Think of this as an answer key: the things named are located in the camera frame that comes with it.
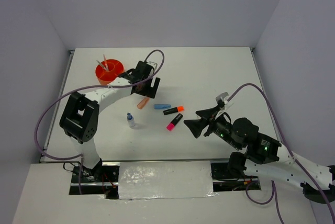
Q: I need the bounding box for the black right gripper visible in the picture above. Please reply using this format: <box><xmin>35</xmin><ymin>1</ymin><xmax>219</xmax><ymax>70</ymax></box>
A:
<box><xmin>182</xmin><ymin>105</ymin><xmax>241</xmax><ymax>149</ymax></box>

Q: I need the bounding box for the orange translucent pen cap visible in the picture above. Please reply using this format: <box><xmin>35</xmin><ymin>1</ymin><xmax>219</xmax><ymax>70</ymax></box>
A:
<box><xmin>137</xmin><ymin>97</ymin><xmax>150</xmax><ymax>109</ymax></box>

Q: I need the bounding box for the blue translucent pen cap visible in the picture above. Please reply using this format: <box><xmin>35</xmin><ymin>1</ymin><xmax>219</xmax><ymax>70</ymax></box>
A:
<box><xmin>153</xmin><ymin>104</ymin><xmax>172</xmax><ymax>110</ymax></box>

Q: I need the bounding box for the black highlighter orange cap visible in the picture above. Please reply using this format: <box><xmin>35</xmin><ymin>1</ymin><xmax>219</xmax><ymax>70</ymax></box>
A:
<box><xmin>163</xmin><ymin>106</ymin><xmax>184</xmax><ymax>115</ymax></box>

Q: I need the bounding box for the green clear pen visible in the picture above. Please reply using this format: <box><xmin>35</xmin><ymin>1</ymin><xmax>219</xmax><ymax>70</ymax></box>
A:
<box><xmin>96</xmin><ymin>60</ymin><xmax>108</xmax><ymax>71</ymax></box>

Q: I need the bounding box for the orange slim pen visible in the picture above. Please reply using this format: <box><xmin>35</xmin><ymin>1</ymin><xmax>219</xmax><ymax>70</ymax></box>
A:
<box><xmin>103</xmin><ymin>54</ymin><xmax>109</xmax><ymax>72</ymax></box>

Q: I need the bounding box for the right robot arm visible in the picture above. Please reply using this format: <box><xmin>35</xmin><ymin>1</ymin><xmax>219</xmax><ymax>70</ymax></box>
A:
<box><xmin>184</xmin><ymin>106</ymin><xmax>334</xmax><ymax>204</ymax></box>

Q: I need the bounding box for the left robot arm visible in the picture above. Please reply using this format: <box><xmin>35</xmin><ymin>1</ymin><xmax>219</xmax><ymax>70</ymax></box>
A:
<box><xmin>60</xmin><ymin>61</ymin><xmax>160</xmax><ymax>182</ymax></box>

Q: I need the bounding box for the black highlighter pink cap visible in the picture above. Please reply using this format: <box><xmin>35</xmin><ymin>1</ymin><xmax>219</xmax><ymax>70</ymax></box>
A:
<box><xmin>166</xmin><ymin>114</ymin><xmax>183</xmax><ymax>131</ymax></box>

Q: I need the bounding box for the small blue-capped glue bottle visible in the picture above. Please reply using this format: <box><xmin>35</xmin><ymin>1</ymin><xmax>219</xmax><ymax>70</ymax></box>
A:
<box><xmin>127</xmin><ymin>113</ymin><xmax>136</xmax><ymax>128</ymax></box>

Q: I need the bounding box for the orange round divided container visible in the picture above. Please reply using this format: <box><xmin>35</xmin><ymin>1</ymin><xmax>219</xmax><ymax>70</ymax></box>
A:
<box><xmin>95</xmin><ymin>59</ymin><xmax>124</xmax><ymax>85</ymax></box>

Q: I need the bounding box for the reflective silver front panel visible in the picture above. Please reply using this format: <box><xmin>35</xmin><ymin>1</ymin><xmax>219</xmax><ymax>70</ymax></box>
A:
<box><xmin>118</xmin><ymin>161</ymin><xmax>215</xmax><ymax>199</ymax></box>

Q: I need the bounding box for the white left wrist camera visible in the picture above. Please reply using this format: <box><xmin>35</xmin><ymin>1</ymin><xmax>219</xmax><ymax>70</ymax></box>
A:
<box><xmin>146</xmin><ymin>61</ymin><xmax>158</xmax><ymax>75</ymax></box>

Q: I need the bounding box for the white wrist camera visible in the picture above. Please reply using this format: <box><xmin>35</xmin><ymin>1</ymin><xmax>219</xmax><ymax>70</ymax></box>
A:
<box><xmin>146</xmin><ymin>61</ymin><xmax>158</xmax><ymax>75</ymax></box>
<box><xmin>215</xmin><ymin>92</ymin><xmax>233</xmax><ymax>119</ymax></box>

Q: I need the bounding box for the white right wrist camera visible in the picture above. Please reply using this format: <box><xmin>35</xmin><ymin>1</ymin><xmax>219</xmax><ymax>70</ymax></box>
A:
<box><xmin>215</xmin><ymin>92</ymin><xmax>233</xmax><ymax>119</ymax></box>

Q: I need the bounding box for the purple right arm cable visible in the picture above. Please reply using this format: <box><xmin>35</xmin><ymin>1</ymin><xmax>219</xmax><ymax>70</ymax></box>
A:
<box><xmin>226</xmin><ymin>83</ymin><xmax>335</xmax><ymax>224</ymax></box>

